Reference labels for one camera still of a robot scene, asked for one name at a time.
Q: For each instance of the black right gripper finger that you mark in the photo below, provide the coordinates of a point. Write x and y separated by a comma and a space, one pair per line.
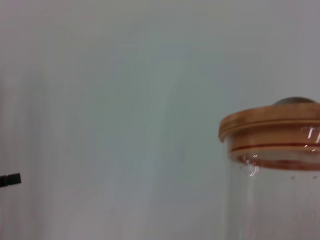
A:
11, 180

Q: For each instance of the glass water dispenser jar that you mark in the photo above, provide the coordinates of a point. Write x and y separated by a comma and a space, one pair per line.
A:
275, 205

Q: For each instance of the wooden jar lid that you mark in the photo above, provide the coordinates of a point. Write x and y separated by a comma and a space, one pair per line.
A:
270, 120

